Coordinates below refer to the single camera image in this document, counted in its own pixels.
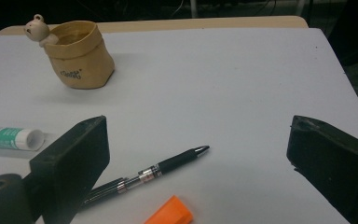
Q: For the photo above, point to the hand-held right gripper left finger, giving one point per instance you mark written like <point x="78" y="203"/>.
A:
<point x="71" y="161"/>

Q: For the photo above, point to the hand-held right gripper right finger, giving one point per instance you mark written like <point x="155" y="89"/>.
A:
<point x="332" y="161"/>

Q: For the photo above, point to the green and white glue stick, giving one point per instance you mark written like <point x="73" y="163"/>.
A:
<point x="6" y="138"/>

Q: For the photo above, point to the tan pen holder with bear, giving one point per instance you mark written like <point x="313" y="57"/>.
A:
<point x="80" y="62"/>

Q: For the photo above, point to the black pen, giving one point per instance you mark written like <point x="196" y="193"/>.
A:
<point x="174" y="161"/>

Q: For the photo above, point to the orange marker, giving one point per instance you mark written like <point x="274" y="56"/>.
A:
<point x="171" y="213"/>

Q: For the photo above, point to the white table sheet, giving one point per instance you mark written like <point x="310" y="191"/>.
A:
<point x="199" y="77"/>

